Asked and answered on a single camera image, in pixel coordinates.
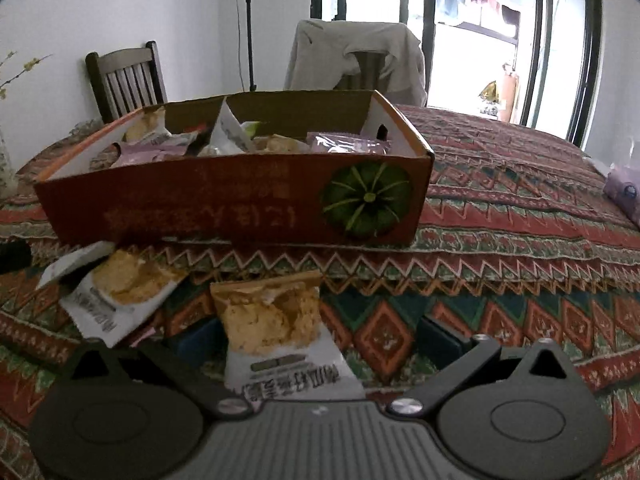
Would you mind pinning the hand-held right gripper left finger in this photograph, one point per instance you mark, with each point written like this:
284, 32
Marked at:
195, 340

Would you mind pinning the beige biscuit packet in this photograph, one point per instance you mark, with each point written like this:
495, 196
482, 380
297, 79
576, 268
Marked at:
270, 320
277, 143
147, 125

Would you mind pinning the jacket-covered wooden chair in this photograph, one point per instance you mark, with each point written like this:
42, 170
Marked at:
367, 72

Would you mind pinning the white green-edged snack packet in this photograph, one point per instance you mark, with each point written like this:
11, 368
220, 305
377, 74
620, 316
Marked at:
227, 127

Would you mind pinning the brown outdoor cylinder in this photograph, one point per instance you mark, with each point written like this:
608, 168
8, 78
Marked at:
511, 92

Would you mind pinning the yellow outdoor bag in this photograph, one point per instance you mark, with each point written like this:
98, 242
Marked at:
490, 97

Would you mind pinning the floral print ceramic vase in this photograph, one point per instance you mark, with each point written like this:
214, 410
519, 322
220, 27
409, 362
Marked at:
6, 165

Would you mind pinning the yellow flower branches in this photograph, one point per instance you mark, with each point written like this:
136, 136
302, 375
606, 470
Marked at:
25, 67

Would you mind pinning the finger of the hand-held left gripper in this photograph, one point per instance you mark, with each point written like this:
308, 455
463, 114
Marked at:
15, 257

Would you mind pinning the pink snack packet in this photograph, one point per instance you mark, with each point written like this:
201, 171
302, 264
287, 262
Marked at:
350, 142
145, 152

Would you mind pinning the long green snack packet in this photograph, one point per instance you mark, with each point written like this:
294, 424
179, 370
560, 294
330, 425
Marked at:
251, 128

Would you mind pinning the orange cardboard box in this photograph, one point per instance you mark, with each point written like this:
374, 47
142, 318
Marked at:
225, 200

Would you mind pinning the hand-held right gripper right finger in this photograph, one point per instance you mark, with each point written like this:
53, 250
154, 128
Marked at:
440, 337

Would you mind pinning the black sliding door frame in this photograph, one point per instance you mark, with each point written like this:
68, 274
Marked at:
592, 60

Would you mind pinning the purple tissue pack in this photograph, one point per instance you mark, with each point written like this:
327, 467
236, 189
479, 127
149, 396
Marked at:
625, 190

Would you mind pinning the dark wooden chair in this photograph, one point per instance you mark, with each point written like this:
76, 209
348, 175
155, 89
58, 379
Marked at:
95, 80

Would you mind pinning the white biscuit packet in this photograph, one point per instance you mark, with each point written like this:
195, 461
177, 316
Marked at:
125, 280

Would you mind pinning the black light stand pole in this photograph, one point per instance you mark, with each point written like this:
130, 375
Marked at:
248, 25

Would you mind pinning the white jacket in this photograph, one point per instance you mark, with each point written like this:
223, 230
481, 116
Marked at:
320, 55

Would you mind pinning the dark outdoor shelf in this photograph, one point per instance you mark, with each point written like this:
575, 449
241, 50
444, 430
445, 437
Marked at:
480, 27

